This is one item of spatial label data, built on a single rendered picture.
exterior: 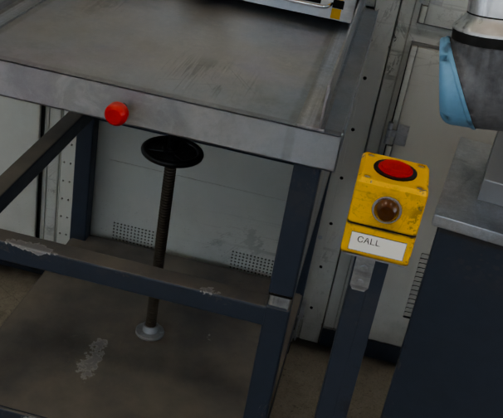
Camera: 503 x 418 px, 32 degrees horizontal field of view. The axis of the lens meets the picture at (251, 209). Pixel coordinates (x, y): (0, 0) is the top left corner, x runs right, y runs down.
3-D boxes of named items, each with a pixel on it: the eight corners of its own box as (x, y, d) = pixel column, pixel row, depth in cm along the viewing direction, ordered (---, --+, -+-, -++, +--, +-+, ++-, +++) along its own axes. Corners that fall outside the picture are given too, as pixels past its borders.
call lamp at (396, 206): (398, 231, 97) (405, 205, 95) (367, 225, 97) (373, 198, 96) (398, 226, 98) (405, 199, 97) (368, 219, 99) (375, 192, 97)
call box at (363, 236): (407, 270, 101) (429, 192, 96) (339, 254, 101) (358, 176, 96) (409, 236, 108) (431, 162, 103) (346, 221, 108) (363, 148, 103)
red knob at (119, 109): (123, 130, 121) (125, 109, 119) (101, 125, 121) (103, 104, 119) (134, 119, 125) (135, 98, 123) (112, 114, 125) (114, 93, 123)
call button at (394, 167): (409, 190, 98) (412, 177, 97) (374, 182, 99) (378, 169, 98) (411, 175, 102) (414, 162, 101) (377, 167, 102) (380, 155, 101)
